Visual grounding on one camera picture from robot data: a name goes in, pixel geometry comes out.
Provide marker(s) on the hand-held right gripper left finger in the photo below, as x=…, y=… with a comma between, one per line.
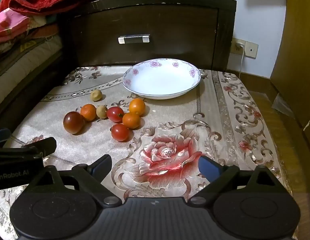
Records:
x=100, y=168

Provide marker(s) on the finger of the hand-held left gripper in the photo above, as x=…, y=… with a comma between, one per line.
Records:
x=42, y=147
x=1, y=135

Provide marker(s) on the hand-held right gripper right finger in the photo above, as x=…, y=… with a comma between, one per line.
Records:
x=207, y=167

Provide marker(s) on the dark red tomato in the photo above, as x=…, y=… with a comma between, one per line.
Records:
x=73, y=123

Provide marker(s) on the red cherry tomato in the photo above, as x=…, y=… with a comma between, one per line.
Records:
x=120, y=132
x=115, y=114

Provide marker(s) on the tan longan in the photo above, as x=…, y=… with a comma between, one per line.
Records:
x=102, y=112
x=96, y=95

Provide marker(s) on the orange mandarin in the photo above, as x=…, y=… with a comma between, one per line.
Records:
x=131, y=120
x=137, y=107
x=88, y=112

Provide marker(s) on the white floral plate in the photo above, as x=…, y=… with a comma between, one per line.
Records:
x=162, y=82

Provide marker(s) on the floral beige tablecloth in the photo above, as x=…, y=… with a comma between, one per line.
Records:
x=175, y=120

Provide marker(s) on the beige mattress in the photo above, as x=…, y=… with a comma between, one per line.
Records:
x=22, y=65

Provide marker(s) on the pile of folded bedding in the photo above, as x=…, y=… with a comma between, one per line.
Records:
x=37, y=33

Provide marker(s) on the pink patterned cloth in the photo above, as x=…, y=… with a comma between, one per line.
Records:
x=9, y=25

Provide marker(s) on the yellow wooden cabinet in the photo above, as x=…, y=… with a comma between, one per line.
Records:
x=297, y=62

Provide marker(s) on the dark wooden nightstand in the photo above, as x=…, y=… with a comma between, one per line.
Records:
x=170, y=22

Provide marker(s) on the beige wall socket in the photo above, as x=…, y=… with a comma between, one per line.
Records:
x=245, y=48

